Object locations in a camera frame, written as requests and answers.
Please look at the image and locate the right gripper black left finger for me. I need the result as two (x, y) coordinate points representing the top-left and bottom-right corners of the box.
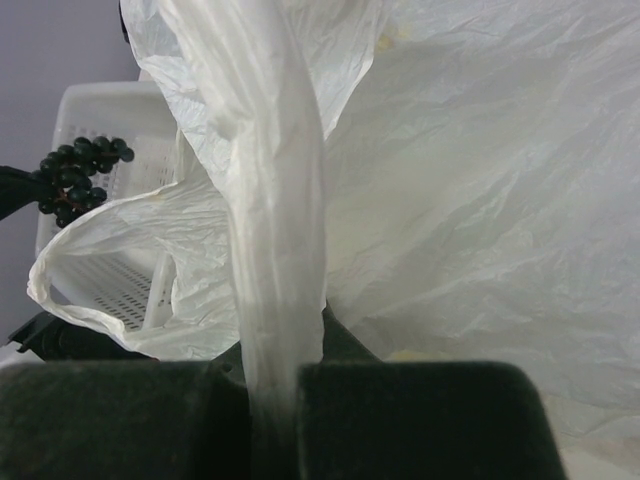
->
(1, 349), (251, 479)

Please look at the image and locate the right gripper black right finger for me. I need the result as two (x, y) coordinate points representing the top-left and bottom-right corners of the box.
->
(296, 310), (566, 480)

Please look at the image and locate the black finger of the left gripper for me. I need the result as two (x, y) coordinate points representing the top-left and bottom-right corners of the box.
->
(0, 166), (50, 220)

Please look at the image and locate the black fake grape bunch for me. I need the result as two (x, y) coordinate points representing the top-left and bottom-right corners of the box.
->
(30, 136), (135, 229)

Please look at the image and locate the white plastic bag lemon print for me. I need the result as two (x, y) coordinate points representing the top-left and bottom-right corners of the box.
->
(28, 1), (639, 443)

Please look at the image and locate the white perforated plastic basket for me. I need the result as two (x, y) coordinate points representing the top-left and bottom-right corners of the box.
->
(28, 81), (177, 341)

